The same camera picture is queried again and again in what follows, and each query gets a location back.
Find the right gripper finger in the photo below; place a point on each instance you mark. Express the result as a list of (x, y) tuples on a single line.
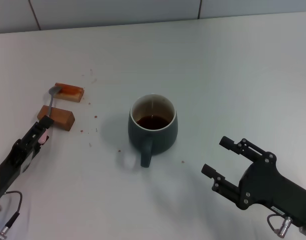
[(223, 185), (243, 147)]

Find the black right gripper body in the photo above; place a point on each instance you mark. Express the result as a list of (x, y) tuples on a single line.
[(268, 185)]

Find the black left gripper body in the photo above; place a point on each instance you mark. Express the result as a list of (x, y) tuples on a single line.
[(10, 172)]

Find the dark brown coffee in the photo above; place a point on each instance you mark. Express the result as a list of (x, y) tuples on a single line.
[(153, 122)]

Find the dark grey ceramic mug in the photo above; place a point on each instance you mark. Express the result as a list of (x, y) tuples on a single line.
[(155, 140)]

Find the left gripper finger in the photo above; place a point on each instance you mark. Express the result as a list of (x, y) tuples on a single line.
[(37, 150), (46, 122)]

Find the stained wooden block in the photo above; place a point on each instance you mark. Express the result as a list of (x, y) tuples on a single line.
[(73, 96)]

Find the plain arched wooden block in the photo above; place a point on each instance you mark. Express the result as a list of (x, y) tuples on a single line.
[(63, 118)]

